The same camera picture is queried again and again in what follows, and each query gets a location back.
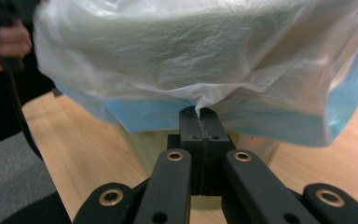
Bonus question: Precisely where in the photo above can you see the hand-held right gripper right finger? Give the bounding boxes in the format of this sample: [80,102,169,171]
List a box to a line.
[200,106,236,197]

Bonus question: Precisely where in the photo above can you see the green plastic bin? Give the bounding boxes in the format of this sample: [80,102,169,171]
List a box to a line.
[117,128,282,210]

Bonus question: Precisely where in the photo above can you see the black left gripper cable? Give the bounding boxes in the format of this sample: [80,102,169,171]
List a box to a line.
[0,57,44,161]

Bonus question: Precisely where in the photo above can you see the white plastic bag blue band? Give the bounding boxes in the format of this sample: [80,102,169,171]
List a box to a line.
[32,0,358,148]

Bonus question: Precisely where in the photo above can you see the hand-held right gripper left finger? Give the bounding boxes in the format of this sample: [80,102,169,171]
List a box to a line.
[167,105,205,197]

